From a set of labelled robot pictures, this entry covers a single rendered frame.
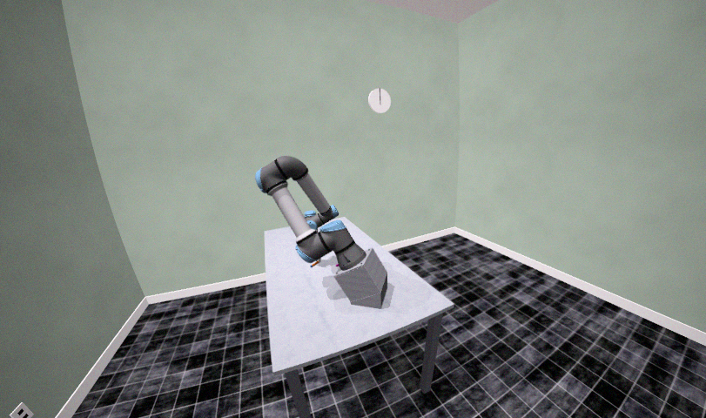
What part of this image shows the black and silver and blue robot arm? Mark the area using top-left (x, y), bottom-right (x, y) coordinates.
top-left (255, 156), bottom-right (366, 271)

